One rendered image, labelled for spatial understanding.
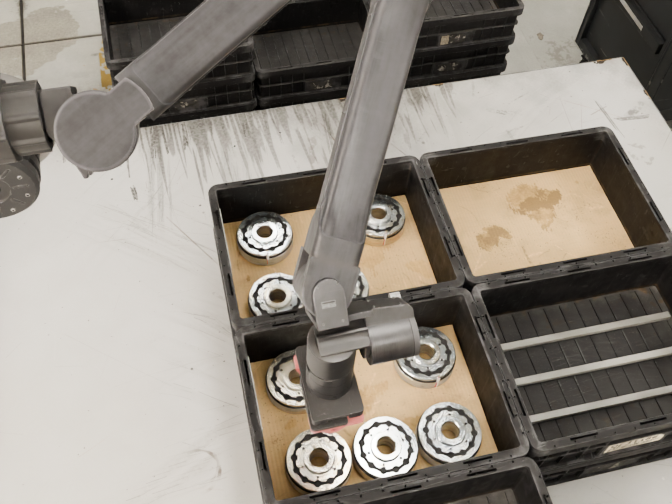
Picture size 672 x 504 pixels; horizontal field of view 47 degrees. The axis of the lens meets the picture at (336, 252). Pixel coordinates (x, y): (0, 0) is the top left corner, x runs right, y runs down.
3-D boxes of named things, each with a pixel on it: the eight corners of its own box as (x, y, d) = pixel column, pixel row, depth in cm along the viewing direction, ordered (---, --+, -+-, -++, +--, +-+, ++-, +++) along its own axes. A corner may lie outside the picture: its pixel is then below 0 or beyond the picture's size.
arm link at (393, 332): (297, 266, 91) (310, 282, 83) (391, 248, 93) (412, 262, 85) (313, 362, 94) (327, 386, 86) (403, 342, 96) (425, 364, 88)
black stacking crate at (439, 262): (238, 360, 134) (233, 328, 125) (213, 225, 150) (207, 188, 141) (454, 319, 141) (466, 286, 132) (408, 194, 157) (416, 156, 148)
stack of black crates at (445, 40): (380, 135, 256) (395, 25, 219) (356, 73, 272) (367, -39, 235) (493, 117, 263) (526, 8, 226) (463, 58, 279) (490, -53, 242)
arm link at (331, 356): (302, 318, 87) (313, 363, 84) (360, 306, 89) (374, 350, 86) (301, 346, 93) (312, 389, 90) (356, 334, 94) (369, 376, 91)
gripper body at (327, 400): (343, 343, 101) (346, 315, 94) (364, 416, 95) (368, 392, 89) (294, 353, 99) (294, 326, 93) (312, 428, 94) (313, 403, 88)
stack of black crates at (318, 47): (260, 153, 249) (256, 73, 221) (243, 88, 265) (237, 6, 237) (379, 134, 256) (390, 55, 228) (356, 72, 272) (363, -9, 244)
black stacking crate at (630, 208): (456, 319, 141) (468, 285, 132) (410, 193, 157) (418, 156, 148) (653, 281, 148) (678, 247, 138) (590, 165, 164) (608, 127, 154)
